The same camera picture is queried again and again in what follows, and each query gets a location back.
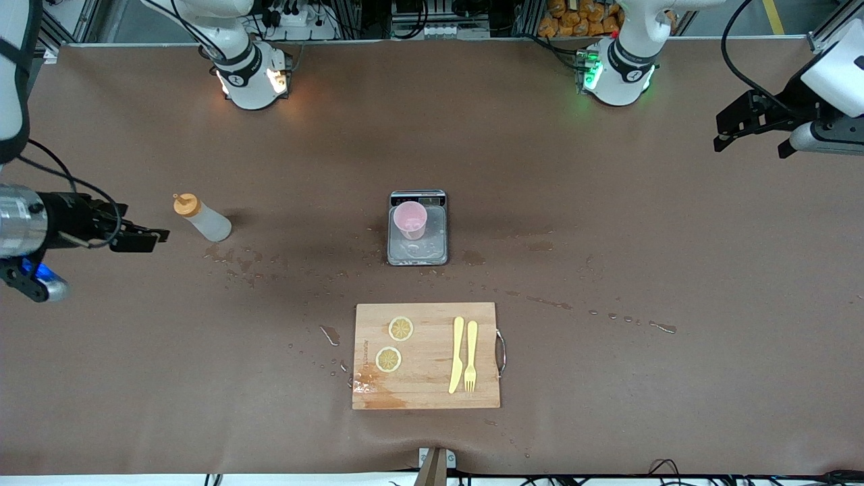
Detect yellow plastic knife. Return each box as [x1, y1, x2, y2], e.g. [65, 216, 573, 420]
[448, 316, 466, 395]

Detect wooden cutting board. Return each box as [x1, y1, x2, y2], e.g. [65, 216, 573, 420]
[351, 302, 507, 411]

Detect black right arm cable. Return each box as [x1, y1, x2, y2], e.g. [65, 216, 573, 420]
[13, 138, 124, 249]

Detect translucent squeeze bottle orange cap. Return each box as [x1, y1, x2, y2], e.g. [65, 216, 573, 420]
[173, 193, 233, 243]

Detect brown table cover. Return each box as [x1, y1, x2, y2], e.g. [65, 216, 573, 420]
[0, 37, 864, 477]

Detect pink plastic cup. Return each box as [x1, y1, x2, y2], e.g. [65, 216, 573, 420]
[394, 200, 429, 241]

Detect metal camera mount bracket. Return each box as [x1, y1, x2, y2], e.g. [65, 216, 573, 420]
[417, 448, 457, 486]

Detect white power strip with plugs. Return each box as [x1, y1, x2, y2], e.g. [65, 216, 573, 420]
[267, 0, 338, 41]

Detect long white power strip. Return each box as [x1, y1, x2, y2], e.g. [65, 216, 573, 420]
[393, 24, 490, 38]

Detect silver digital kitchen scale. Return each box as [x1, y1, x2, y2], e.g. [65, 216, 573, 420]
[387, 190, 449, 267]

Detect yellow plastic fork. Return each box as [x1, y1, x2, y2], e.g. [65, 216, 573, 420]
[463, 320, 479, 394]

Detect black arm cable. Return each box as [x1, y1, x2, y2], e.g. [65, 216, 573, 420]
[720, 0, 792, 110]
[13, 138, 124, 249]

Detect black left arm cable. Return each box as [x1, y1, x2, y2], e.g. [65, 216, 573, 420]
[720, 0, 792, 110]

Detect black floor cable bundle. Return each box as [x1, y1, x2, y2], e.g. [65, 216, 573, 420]
[648, 459, 864, 486]

